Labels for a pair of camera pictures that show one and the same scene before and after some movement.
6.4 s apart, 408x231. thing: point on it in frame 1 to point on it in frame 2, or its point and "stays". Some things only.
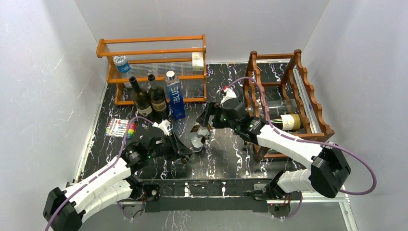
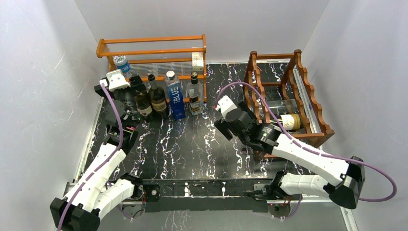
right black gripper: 210,109 to 223,127
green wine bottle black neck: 141,98 stays
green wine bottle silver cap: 157,100 stays
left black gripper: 178,150 to 139,85
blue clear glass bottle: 175,101 stays
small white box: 197,61 stays
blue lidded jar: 121,62 stays
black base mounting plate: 207,195 stays
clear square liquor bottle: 193,139 to 195,95
